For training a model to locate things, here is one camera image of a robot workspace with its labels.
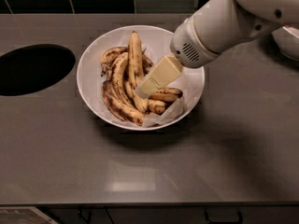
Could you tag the upper left spotted banana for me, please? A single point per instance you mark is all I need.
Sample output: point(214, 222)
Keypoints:
point(108, 57)

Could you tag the right horizontal banana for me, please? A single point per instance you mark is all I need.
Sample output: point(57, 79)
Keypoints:
point(167, 94)

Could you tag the right black drawer handle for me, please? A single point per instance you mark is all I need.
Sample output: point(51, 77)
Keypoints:
point(218, 217)

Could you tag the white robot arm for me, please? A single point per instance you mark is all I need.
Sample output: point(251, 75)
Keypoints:
point(282, 12)

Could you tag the upper right dark banana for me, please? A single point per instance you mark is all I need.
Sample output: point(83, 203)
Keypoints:
point(147, 63)

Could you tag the long central spotted banana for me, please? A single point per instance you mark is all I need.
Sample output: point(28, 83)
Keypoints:
point(135, 70)

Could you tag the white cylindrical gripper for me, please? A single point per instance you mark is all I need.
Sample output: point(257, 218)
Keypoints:
point(186, 46)

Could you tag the bottom left dark banana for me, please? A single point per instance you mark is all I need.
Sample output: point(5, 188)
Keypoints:
point(118, 108)

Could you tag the white paper bowl liner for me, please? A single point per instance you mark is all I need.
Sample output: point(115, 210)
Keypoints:
point(191, 82)

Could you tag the lower right short banana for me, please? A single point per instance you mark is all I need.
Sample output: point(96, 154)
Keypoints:
point(156, 106)

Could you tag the curved middle left banana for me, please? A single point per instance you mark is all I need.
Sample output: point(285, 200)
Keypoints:
point(118, 69)

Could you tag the dark banana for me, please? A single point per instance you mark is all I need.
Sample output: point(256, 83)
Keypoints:
point(118, 108)
point(147, 63)

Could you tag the black round counter hole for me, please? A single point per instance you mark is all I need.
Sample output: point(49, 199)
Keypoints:
point(34, 68)

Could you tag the white round bowl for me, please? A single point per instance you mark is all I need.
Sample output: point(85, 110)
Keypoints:
point(89, 77)

